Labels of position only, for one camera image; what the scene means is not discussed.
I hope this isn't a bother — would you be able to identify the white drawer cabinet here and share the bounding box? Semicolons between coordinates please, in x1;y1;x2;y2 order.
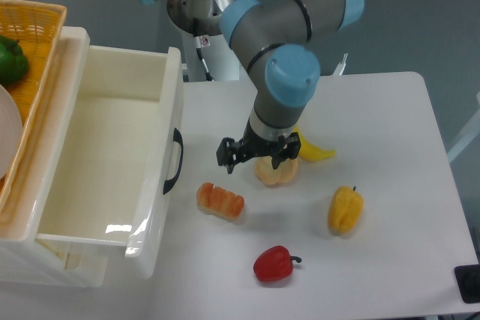
1;26;107;287

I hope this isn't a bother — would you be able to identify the white round plate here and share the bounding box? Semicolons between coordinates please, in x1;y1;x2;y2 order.
0;86;23;178

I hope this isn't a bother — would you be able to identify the round beige bread bun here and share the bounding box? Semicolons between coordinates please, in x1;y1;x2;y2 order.
254;157;299;186

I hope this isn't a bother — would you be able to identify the black drawer handle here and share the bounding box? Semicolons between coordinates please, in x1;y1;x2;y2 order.
162;127;185;195

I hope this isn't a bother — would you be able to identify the orange woven basket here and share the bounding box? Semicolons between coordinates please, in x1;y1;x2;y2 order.
1;0;67;208

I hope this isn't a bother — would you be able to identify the black device at corner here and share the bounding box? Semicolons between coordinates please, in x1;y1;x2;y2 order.
454;265;480;304

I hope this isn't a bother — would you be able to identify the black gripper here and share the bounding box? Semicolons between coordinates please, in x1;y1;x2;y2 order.
216;121;302;175

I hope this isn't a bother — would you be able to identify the yellow banana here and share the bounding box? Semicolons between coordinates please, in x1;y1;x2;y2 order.
294;126;337;162

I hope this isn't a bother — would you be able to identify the red bell pepper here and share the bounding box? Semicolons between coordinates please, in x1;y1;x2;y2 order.
253;245;302;283

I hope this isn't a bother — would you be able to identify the orange square bread loaf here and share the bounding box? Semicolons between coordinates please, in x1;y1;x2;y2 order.
196;182;245;220

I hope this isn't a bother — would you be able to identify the white plastic drawer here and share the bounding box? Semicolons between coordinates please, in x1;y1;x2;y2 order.
37;46;183;278

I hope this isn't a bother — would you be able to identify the green bell pepper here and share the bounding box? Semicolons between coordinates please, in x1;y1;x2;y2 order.
1;35;29;87

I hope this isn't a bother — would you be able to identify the white frame leg right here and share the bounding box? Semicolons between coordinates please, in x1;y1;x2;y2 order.
446;107;479;163

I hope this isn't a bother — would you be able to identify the white metal frame bracket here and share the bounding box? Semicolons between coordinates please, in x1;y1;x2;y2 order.
332;52;348;76

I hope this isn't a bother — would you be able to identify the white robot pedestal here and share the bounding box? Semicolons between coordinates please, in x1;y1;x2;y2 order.
180;31;240;82

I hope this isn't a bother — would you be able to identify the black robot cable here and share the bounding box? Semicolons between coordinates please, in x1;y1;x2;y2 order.
192;18;215;82

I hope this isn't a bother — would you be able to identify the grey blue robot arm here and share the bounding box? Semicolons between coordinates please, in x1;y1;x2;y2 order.
140;0;365;172

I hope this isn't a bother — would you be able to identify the yellow bell pepper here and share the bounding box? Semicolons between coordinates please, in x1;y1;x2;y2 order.
328;186;364;235

